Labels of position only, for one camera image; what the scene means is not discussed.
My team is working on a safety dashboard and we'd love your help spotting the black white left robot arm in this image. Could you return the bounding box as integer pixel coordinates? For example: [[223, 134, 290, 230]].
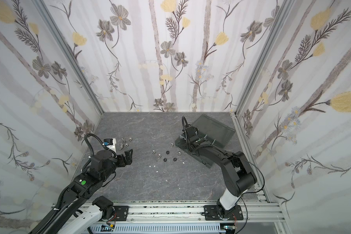
[[30, 133, 133, 234]]

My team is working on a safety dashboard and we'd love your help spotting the grey compartment organizer box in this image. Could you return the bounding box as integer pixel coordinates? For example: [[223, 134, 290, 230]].
[[175, 114, 235, 168]]

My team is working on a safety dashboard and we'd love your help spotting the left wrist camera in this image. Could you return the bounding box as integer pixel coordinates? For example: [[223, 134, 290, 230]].
[[102, 138, 117, 153]]

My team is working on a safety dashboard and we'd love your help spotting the white slotted cable duct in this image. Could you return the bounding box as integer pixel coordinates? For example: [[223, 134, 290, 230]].
[[90, 223, 226, 234]]

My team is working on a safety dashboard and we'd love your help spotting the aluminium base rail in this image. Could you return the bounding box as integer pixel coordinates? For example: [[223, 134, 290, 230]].
[[43, 200, 290, 234]]

